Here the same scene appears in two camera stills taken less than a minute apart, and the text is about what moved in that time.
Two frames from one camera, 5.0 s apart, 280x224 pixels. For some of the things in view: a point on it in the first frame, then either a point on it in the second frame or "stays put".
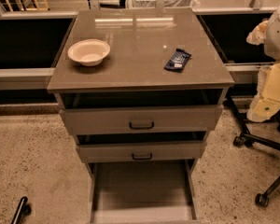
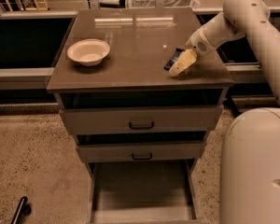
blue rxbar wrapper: x=178 y=61 stays put
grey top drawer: x=141 y=120 stays put
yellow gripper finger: x=273 y=91 to x=183 y=61
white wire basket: x=170 y=1 stays put
